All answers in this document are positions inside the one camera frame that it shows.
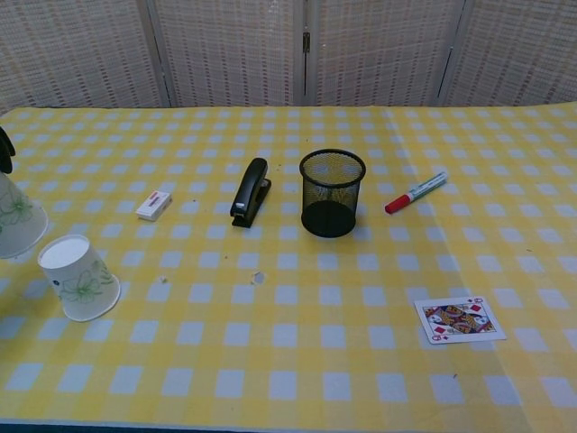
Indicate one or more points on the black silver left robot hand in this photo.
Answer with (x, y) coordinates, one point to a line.
(5, 149)

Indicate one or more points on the white paper cup green flowers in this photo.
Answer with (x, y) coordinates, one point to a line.
(18, 221)
(81, 279)

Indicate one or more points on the beige woven screen panel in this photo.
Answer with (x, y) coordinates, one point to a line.
(518, 49)
(76, 49)
(383, 49)
(230, 49)

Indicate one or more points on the white eraser red label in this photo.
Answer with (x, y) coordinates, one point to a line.
(154, 205)

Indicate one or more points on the black stapler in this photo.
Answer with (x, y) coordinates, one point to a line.
(250, 191)

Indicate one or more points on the yellow white checked tablecloth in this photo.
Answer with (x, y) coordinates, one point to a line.
(288, 270)

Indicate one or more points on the metal screen hinge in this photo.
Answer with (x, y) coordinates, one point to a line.
(306, 41)

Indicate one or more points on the black mesh pen holder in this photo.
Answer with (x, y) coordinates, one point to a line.
(331, 198)

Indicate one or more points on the red capped whiteboard marker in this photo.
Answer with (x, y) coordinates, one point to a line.
(414, 192)

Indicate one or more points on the queen of diamonds playing card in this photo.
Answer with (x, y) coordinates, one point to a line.
(459, 320)

